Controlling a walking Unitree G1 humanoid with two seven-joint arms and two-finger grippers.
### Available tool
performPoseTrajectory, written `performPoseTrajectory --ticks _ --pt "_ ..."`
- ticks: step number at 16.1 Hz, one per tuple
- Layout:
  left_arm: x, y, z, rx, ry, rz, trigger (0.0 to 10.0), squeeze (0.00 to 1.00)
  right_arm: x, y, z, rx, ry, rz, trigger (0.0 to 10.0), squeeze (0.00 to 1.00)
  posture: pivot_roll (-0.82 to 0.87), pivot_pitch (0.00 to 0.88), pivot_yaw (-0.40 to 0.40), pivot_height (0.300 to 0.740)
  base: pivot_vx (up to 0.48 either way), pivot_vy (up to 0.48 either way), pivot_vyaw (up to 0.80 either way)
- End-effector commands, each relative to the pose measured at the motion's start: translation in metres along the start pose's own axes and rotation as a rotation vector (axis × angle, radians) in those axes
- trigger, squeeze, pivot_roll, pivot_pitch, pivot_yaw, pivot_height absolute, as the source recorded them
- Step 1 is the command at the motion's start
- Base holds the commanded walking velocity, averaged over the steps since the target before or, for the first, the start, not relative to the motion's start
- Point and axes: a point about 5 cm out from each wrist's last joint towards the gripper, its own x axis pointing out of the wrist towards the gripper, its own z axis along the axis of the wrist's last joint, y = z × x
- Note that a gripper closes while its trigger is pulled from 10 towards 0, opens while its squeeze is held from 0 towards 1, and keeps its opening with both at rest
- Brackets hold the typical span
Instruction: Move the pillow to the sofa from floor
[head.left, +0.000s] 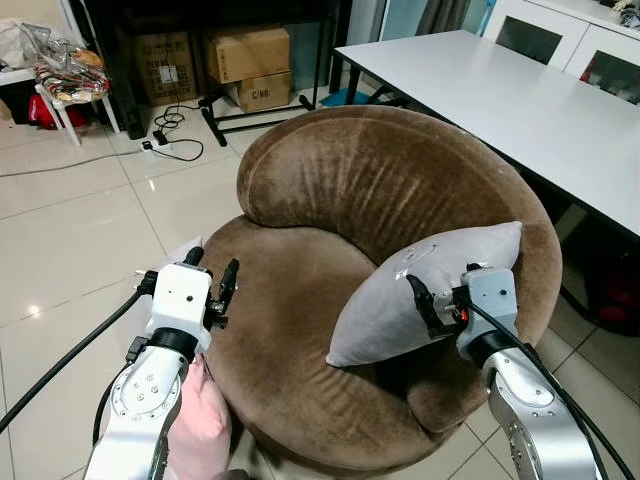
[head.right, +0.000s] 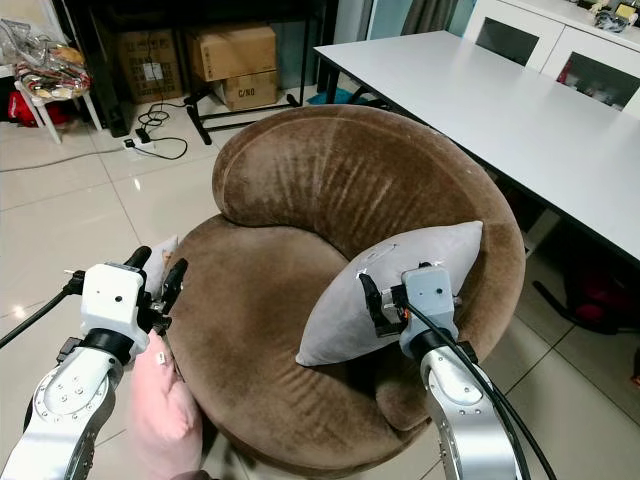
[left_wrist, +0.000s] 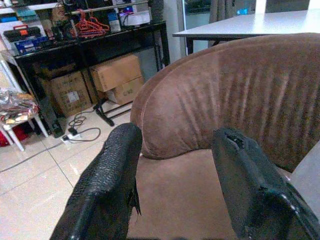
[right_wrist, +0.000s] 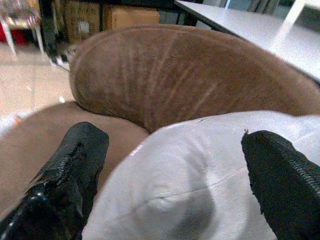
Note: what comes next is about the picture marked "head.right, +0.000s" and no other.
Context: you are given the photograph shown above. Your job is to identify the large plain cardboard box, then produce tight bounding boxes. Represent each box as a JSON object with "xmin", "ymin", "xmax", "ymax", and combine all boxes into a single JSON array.
[{"xmin": 187, "ymin": 24, "xmax": 278, "ymax": 84}]

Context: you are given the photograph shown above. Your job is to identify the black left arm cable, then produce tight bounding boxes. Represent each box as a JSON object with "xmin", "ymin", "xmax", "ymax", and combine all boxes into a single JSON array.
[{"xmin": 0, "ymin": 278, "xmax": 87, "ymax": 349}]

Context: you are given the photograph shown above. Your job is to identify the grey curtain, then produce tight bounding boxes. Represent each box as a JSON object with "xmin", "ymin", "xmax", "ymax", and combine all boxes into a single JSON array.
[{"xmin": 400, "ymin": 0, "xmax": 458, "ymax": 37}]

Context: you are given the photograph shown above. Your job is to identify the grey square pillow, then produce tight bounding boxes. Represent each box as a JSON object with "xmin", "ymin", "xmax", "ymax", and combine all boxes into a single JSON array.
[{"xmin": 296, "ymin": 221, "xmax": 484, "ymax": 368}]

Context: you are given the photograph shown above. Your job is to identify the small printed cardboard box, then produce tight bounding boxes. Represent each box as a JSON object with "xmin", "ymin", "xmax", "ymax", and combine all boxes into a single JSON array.
[{"xmin": 218, "ymin": 71, "xmax": 280, "ymax": 112}]

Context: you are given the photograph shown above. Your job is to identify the teal floor mat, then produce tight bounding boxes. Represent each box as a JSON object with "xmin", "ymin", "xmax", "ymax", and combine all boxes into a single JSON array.
[{"xmin": 304, "ymin": 87, "xmax": 353, "ymax": 107}]

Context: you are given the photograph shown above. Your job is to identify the white rectangular table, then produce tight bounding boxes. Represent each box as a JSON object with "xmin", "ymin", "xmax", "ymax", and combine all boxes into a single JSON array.
[{"xmin": 315, "ymin": 30, "xmax": 640, "ymax": 263}]

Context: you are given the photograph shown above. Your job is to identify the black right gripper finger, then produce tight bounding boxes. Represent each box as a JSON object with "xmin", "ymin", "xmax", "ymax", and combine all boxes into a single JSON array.
[{"xmin": 359, "ymin": 272, "xmax": 397, "ymax": 337}]

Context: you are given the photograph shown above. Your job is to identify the clear plastic bag of goods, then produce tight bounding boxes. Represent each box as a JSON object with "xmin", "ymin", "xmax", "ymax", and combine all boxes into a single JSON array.
[{"xmin": 0, "ymin": 18, "xmax": 93, "ymax": 101}]

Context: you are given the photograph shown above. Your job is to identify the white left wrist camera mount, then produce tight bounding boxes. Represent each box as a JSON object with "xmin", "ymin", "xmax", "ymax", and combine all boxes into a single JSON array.
[{"xmin": 80, "ymin": 262, "xmax": 147, "ymax": 347}]

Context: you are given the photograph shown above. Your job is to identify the black desk frame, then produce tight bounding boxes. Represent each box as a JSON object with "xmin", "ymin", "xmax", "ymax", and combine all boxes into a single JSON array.
[{"xmin": 60, "ymin": 0, "xmax": 337, "ymax": 149}]

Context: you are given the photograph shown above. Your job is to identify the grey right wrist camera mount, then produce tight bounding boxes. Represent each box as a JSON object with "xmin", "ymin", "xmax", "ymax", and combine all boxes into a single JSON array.
[{"xmin": 400, "ymin": 265, "xmax": 457, "ymax": 347}]

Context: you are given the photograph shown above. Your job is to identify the red bag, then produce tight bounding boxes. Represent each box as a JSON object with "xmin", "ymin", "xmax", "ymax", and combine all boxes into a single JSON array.
[{"xmin": 6, "ymin": 90, "xmax": 53, "ymax": 127}]

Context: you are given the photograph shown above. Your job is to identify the red and black object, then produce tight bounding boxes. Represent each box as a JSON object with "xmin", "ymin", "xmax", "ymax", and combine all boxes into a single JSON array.
[{"xmin": 532, "ymin": 265, "xmax": 640, "ymax": 336}]

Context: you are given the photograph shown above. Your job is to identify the black floor cable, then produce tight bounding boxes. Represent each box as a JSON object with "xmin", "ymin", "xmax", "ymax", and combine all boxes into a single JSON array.
[{"xmin": 135, "ymin": 97, "xmax": 191, "ymax": 161}]

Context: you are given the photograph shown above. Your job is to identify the white glass-door cabinet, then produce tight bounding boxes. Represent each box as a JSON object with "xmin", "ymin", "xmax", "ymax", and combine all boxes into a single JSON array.
[{"xmin": 460, "ymin": 0, "xmax": 640, "ymax": 113}]

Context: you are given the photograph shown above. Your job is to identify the white chair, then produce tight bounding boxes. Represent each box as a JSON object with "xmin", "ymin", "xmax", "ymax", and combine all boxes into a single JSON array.
[{"xmin": 0, "ymin": 70, "xmax": 107, "ymax": 146}]

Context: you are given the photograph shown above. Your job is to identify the grey floor cable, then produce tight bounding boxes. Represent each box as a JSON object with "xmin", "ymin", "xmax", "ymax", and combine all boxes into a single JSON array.
[{"xmin": 0, "ymin": 148, "xmax": 127, "ymax": 174}]

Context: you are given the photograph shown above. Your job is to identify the pink plush pillow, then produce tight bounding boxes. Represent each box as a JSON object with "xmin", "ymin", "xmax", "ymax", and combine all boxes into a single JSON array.
[{"xmin": 125, "ymin": 235, "xmax": 207, "ymax": 480}]

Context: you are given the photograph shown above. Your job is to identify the brown round velvet sofa chair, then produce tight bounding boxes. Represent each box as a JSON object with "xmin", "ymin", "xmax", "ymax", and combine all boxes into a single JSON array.
[{"xmin": 165, "ymin": 103, "xmax": 527, "ymax": 476}]

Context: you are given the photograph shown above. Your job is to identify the tall dark cardboard box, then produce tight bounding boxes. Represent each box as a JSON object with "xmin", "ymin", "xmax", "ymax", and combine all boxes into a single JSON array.
[{"xmin": 116, "ymin": 30, "xmax": 178, "ymax": 102}]

